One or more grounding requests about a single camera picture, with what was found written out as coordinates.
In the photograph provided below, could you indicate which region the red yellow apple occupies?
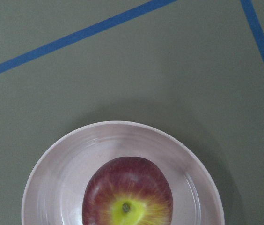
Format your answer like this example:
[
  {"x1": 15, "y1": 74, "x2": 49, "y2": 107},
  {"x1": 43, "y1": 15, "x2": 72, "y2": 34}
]
[{"x1": 81, "y1": 157, "x2": 173, "y2": 225}]

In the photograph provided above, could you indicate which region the pink plate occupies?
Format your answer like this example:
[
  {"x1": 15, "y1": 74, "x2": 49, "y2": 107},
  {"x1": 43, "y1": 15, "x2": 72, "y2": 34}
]
[{"x1": 22, "y1": 121, "x2": 225, "y2": 225}]

